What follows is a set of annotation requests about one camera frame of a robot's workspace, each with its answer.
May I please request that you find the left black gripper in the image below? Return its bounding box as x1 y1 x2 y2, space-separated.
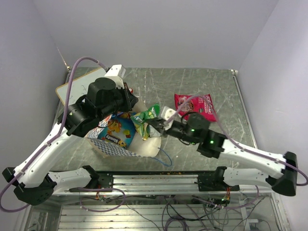
97 81 139 121

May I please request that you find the checkered paper bag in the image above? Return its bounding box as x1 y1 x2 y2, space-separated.
86 100 172 167

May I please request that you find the red snack bag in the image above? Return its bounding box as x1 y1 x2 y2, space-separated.
179 94 216 122

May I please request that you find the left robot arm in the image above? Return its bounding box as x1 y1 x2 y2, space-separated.
2 77 138 205

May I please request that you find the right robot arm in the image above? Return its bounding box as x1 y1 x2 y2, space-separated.
146 113 297 196

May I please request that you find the blue Slendy snack bag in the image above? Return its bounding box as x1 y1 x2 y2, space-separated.
97 117 136 149

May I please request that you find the small whiteboard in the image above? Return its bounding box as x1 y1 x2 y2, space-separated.
55 68 106 105

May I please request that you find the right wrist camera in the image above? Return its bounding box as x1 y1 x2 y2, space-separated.
160 106 178 130

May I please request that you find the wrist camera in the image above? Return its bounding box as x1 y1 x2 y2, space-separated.
160 106 178 130
104 64 126 89

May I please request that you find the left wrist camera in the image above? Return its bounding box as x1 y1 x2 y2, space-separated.
104 64 126 89

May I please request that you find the aluminium rail frame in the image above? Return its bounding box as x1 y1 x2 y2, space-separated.
17 171 290 231

